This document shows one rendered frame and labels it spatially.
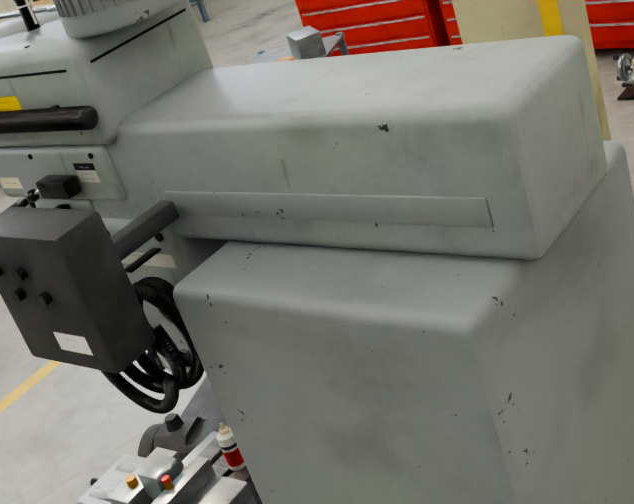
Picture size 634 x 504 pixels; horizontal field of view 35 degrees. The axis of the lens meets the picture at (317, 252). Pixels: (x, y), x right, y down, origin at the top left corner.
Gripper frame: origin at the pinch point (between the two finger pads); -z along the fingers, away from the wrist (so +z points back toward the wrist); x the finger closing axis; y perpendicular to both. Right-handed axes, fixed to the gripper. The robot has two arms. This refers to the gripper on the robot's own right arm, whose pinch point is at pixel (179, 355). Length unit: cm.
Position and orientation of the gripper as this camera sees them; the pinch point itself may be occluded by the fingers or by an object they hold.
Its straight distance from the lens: 195.6
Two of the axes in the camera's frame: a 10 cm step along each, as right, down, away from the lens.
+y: 3.0, 8.5, 4.3
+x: 8.1, -4.7, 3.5
